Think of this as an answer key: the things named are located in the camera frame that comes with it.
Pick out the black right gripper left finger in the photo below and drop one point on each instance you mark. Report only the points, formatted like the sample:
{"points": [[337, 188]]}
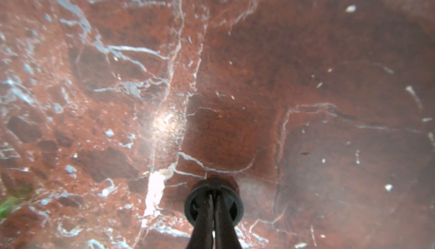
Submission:
{"points": [[202, 235]]}

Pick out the black round plug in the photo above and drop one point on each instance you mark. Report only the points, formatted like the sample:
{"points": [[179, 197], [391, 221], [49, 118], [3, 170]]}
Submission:
{"points": [[214, 186]]}

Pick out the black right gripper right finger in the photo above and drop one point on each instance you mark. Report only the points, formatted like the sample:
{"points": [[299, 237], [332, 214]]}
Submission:
{"points": [[225, 235]]}

